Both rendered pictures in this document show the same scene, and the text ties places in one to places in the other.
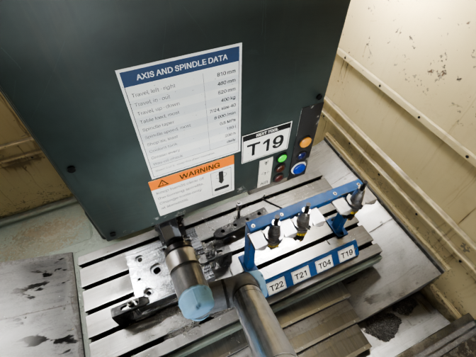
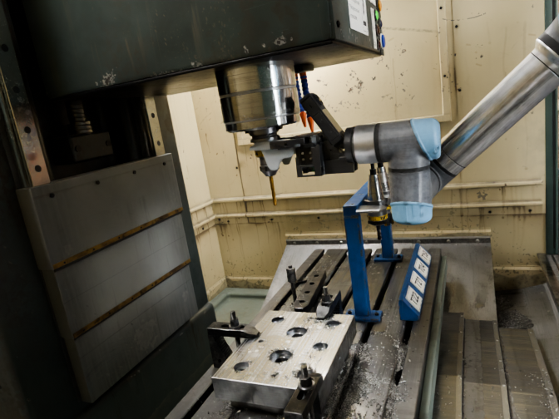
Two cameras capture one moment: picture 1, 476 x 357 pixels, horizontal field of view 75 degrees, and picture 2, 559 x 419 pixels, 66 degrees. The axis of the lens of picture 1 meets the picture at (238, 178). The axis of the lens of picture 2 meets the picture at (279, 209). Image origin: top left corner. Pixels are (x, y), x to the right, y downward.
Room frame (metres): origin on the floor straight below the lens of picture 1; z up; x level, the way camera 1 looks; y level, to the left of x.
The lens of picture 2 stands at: (-0.19, 0.82, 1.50)
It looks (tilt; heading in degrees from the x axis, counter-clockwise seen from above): 13 degrees down; 319
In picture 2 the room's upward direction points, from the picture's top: 9 degrees counter-clockwise
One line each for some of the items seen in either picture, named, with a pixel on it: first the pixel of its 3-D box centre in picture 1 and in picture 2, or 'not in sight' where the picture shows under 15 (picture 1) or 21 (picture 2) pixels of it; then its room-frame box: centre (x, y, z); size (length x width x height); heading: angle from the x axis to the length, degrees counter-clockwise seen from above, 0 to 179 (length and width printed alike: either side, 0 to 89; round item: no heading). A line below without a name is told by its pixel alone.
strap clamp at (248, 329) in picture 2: not in sight; (234, 339); (0.63, 0.31, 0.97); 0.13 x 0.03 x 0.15; 24
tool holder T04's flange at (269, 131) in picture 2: not in sight; (264, 134); (0.51, 0.22, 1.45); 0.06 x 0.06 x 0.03
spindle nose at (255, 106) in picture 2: not in sight; (259, 97); (0.51, 0.22, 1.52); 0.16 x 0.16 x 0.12
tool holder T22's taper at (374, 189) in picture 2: (275, 227); (374, 186); (0.49, -0.12, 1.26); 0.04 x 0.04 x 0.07
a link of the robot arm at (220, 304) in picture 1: (202, 299); (413, 191); (0.25, 0.09, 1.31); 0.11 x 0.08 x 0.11; 106
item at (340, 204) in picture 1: (342, 207); not in sight; (0.61, -0.37, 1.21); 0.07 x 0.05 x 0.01; 24
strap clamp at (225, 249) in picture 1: (214, 257); (328, 313); (0.52, 0.09, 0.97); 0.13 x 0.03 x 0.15; 114
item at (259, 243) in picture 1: (258, 241); (372, 209); (0.47, -0.07, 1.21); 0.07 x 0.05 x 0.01; 24
